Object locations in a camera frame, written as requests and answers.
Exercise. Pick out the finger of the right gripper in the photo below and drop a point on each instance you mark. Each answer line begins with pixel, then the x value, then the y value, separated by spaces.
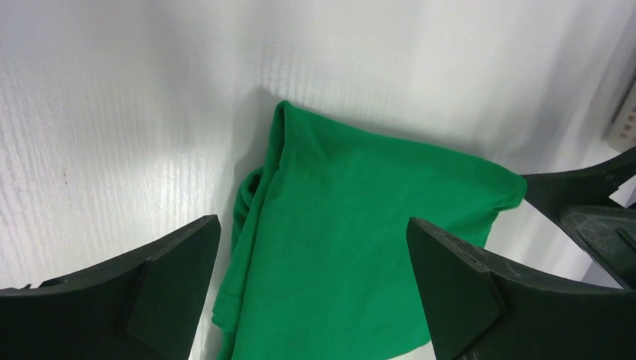
pixel 579 203

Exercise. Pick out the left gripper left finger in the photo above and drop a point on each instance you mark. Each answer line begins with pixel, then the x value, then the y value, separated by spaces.
pixel 143 304

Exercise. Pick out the white laundry basket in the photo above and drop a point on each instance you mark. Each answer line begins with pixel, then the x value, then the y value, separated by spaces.
pixel 621 135

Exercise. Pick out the green t shirt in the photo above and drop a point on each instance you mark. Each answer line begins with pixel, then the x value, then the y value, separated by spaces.
pixel 320 267

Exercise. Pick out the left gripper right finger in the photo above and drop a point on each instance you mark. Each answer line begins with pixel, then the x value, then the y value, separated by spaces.
pixel 480 305

